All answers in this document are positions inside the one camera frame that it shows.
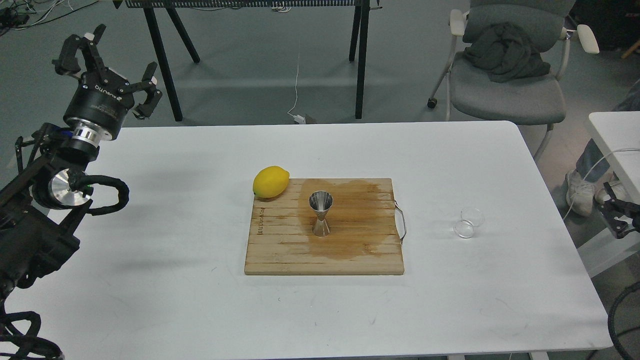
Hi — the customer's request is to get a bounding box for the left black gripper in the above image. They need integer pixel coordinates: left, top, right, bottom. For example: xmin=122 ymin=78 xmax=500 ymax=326
xmin=52 ymin=23 xmax=163 ymax=141

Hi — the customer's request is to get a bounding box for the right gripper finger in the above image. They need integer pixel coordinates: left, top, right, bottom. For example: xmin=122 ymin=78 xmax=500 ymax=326
xmin=595 ymin=182 xmax=640 ymax=239

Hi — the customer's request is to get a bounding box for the small clear glass cup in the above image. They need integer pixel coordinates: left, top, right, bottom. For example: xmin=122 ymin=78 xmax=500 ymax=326
xmin=452 ymin=206 xmax=485 ymax=239

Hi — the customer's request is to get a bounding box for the steel double jigger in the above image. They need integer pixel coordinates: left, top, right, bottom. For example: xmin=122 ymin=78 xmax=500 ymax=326
xmin=308 ymin=190 xmax=334 ymax=237

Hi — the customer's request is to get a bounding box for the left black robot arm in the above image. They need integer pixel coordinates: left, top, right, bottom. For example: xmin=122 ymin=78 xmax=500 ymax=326
xmin=0 ymin=23 xmax=163 ymax=305

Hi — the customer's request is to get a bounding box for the person in jeans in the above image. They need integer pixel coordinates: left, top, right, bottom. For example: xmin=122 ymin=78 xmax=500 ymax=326
xmin=565 ymin=80 xmax=640 ymax=218

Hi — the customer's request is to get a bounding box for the white side table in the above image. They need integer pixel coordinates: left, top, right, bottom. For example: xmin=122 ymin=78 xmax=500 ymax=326
xmin=578 ymin=111 xmax=640 ymax=278

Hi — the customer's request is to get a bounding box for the grey office chair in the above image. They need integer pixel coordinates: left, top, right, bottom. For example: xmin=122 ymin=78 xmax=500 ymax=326
xmin=427 ymin=0 xmax=574 ymax=160

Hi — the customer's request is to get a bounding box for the dark grey cloth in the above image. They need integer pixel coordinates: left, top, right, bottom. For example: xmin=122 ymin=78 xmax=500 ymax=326
xmin=463 ymin=22 xmax=551 ymax=84

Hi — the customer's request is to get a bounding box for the yellow lemon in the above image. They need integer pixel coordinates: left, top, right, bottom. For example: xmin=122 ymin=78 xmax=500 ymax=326
xmin=253 ymin=165 xmax=290 ymax=199

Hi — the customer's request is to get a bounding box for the wooden cutting board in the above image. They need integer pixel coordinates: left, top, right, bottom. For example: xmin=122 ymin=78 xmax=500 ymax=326
xmin=244 ymin=178 xmax=405 ymax=276

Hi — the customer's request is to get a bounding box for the white cable with plug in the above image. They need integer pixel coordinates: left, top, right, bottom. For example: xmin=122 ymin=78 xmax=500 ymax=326
xmin=287 ymin=40 xmax=307 ymax=125

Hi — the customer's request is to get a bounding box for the black metal table frame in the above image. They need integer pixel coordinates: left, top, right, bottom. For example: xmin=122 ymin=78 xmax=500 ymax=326
xmin=114 ymin=0 xmax=383 ymax=127

